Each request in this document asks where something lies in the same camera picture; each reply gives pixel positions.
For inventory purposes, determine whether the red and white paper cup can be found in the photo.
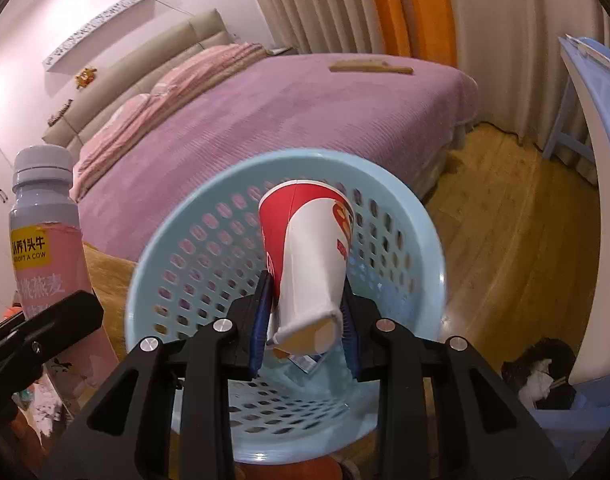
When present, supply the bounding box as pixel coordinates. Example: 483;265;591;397
257;178;356;361

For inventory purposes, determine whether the black floor cable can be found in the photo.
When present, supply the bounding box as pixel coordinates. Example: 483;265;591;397
478;120;543;151

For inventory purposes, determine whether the pink drink bottle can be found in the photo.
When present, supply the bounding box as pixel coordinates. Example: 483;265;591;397
9;145;123;418

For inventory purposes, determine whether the yellow panda blanket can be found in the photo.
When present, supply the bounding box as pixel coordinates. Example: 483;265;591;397
80;241;138;361

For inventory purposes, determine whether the beige padded headboard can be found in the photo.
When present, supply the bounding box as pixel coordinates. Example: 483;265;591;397
41;8;236;161

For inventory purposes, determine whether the light blue plastic basket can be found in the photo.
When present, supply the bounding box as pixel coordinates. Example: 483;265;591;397
125;147;448;466

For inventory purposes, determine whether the white wall shelf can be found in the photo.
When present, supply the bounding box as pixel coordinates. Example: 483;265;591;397
42;0;156;68

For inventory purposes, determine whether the orange curtain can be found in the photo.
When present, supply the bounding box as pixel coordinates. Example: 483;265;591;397
402;0;458;68
362;0;403;56

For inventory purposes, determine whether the pink pillow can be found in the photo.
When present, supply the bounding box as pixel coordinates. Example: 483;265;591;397
155;44;264;95
100;92;158;136

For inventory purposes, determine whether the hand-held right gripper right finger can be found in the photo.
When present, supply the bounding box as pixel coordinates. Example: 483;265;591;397
341;285;568;480

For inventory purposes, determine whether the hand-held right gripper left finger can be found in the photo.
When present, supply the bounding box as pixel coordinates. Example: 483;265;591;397
42;270;275;480

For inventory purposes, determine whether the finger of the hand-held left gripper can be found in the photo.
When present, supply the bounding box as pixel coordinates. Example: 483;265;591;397
0;290;104;396

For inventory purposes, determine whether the leopard print headband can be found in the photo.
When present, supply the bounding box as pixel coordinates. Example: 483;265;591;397
47;100;74;126

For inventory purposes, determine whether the black trash bag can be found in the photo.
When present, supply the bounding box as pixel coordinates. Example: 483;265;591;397
502;338;578;411

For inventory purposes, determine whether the beige curtain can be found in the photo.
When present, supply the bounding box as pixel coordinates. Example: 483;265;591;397
237;0;386;56
447;0;606;181

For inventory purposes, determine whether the wooden bed brush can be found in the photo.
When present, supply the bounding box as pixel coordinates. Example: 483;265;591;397
330;58;414;76

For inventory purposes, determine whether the pink folded quilt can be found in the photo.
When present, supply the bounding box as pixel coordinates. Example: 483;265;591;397
74;55;246;201

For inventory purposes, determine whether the book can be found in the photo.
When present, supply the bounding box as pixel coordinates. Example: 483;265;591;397
565;34;610;68

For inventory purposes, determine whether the bed with purple cover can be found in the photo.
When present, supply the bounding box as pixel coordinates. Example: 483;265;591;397
72;42;481;263

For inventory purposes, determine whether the printed snack packet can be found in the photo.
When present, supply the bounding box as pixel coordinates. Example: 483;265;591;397
285;352;326;375

